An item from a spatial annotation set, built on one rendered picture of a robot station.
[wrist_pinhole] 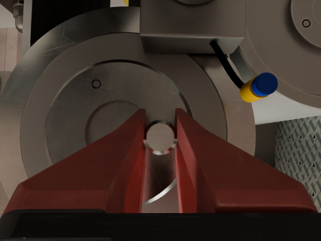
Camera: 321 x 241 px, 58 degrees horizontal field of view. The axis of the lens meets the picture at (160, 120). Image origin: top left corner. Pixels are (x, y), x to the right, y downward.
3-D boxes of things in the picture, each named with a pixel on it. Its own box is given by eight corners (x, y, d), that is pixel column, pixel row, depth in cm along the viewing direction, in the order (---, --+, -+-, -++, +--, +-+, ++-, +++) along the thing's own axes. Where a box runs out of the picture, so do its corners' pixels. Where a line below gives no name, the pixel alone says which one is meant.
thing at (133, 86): (51, 51, 15) (201, 65, 14) (65, 61, 17) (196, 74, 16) (33, 202, 14) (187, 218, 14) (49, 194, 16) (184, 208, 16)
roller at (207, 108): (241, 48, 16) (211, 257, 15) (193, 103, 42) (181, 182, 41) (39, 16, 16) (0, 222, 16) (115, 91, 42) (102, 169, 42)
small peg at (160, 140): (176, 117, 11) (179, 153, 11) (173, 121, 14) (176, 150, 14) (140, 121, 11) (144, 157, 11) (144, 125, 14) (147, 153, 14)
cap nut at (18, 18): (29, 3, 49) (28, 29, 48) (39, 12, 52) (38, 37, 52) (8, 3, 49) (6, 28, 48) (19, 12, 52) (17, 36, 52)
